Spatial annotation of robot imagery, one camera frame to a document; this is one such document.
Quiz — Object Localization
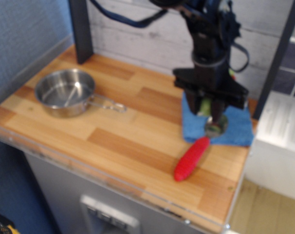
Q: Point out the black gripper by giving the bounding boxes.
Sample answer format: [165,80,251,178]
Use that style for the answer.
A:
[173,64,248,123]

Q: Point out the green plush peppers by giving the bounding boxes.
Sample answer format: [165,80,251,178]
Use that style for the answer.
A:
[197,69,236,117]

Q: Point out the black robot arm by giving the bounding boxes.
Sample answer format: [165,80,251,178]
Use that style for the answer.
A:
[152,0,248,123]

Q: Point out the blue cloth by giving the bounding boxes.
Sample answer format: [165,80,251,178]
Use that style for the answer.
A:
[182,94,254,146]

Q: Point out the white ridged appliance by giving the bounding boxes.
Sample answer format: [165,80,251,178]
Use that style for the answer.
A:
[245,91,295,199]

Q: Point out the clear acrylic edge guard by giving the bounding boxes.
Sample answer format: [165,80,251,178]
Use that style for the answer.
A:
[0,117,249,234]

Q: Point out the small steel pot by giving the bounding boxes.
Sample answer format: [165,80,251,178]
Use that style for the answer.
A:
[34,68,127,117]

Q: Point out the silver dispenser panel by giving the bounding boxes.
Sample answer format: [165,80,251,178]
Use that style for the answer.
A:
[79,195,142,234]

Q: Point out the red handled metal spoon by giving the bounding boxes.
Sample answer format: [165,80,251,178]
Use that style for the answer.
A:
[173,114,228,182]

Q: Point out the dark grey right post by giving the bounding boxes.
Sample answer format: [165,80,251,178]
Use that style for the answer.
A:
[253,0,295,120]

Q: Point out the dark grey post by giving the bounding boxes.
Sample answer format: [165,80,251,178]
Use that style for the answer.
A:
[68,0,93,64]
[253,0,295,120]

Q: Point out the black braided cable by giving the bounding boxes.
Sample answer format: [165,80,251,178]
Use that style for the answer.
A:
[89,0,168,29]

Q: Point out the dark grey left post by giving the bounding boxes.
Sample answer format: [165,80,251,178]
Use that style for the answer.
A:
[68,0,93,64]

